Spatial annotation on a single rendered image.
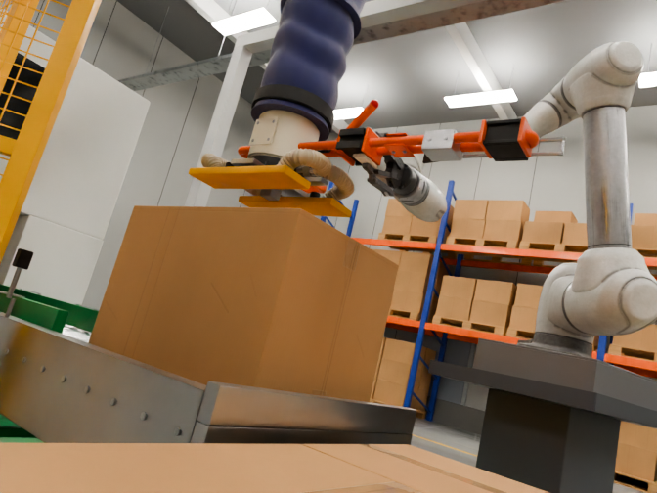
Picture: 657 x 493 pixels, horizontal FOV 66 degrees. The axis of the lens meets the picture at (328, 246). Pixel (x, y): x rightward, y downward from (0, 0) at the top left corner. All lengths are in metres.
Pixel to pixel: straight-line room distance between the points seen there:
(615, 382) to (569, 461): 0.22
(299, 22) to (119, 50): 9.92
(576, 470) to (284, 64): 1.26
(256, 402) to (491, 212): 8.33
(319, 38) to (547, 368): 1.03
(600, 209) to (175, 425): 1.12
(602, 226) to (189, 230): 1.02
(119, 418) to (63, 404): 0.19
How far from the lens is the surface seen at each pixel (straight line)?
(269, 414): 0.90
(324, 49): 1.42
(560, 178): 10.43
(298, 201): 1.34
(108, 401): 1.01
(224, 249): 1.10
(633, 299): 1.36
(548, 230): 8.68
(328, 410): 1.03
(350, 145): 1.19
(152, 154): 11.34
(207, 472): 0.59
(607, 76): 1.53
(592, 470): 1.57
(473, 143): 1.12
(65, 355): 1.17
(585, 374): 1.37
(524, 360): 1.46
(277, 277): 0.96
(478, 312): 8.61
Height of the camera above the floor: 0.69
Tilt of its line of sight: 12 degrees up
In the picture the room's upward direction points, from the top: 14 degrees clockwise
